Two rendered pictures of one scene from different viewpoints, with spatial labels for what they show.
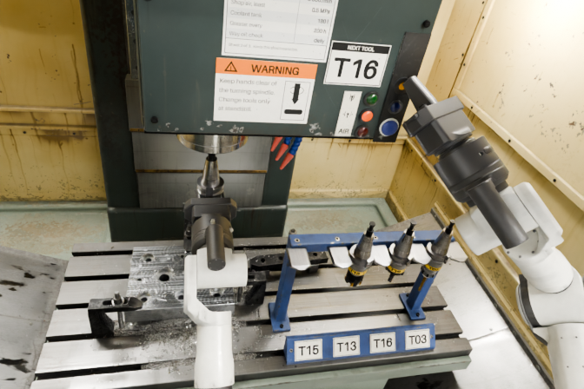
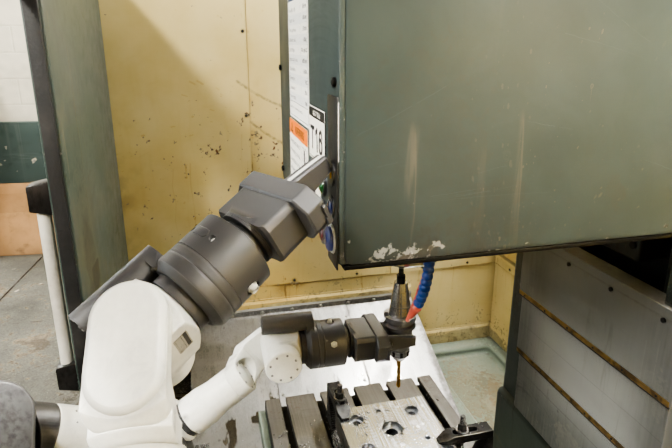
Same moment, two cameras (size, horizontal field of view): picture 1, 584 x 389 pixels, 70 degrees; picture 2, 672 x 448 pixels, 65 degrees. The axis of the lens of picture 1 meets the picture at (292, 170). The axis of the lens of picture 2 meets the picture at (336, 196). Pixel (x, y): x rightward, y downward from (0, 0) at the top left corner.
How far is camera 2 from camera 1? 104 cm
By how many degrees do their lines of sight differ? 83
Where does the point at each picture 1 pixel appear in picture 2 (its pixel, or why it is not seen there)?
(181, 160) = (554, 365)
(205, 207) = (363, 323)
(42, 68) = not seen: hidden behind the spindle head
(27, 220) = (500, 379)
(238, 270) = (270, 352)
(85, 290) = (375, 398)
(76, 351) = (308, 412)
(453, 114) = (267, 196)
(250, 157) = (633, 428)
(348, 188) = not seen: outside the picture
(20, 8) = not seen: hidden behind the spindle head
